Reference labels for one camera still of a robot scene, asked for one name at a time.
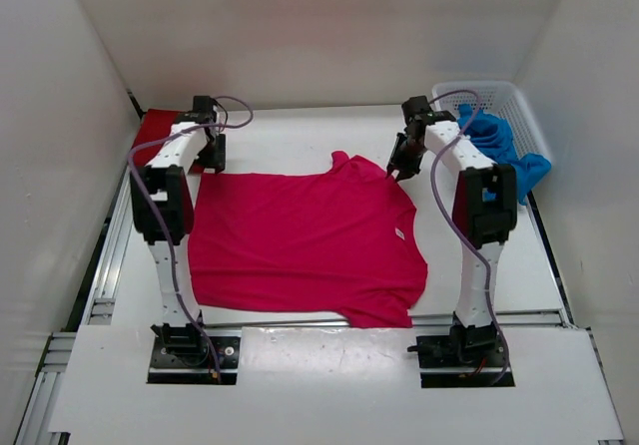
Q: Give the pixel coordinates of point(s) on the aluminium frame rail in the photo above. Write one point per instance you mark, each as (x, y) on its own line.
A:
(94, 305)

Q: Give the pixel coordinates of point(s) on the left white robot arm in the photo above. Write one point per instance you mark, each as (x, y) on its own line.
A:
(164, 215)

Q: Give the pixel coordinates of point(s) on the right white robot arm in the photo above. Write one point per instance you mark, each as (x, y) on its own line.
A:
(483, 214)

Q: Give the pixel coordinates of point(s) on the pink t shirt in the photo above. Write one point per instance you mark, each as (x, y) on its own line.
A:
(341, 241)

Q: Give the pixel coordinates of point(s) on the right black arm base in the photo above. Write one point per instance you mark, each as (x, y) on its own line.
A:
(465, 357)

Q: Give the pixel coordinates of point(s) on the white plastic basket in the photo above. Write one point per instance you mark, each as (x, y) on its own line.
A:
(503, 99)

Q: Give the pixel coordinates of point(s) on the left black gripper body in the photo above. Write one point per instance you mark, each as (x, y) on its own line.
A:
(212, 156)

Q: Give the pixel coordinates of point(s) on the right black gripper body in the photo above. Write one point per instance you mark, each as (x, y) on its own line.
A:
(405, 157)

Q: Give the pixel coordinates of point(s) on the dark red t shirt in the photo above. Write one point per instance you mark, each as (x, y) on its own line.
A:
(169, 139)

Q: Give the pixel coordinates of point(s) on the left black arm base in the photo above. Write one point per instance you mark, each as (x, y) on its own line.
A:
(181, 356)

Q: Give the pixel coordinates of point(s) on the blue t shirt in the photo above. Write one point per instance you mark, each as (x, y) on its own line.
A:
(493, 137)

